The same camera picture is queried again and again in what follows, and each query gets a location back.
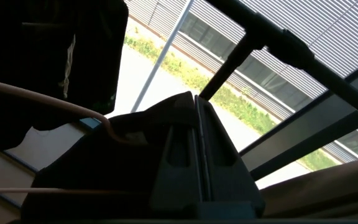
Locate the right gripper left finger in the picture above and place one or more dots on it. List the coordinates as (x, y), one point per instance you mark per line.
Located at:
(172, 183)

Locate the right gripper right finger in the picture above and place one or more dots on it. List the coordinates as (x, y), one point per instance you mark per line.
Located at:
(232, 183)

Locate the black garment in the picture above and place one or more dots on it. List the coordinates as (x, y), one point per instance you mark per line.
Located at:
(26, 46)
(104, 168)

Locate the pink clothes hanger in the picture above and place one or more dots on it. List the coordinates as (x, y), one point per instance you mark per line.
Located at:
(42, 99)

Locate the black clothes rack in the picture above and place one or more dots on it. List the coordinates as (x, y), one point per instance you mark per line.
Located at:
(291, 49)

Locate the window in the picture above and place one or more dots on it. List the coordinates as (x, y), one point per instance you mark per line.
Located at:
(306, 140)

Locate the brown curtain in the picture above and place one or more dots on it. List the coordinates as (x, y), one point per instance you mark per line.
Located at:
(322, 193)

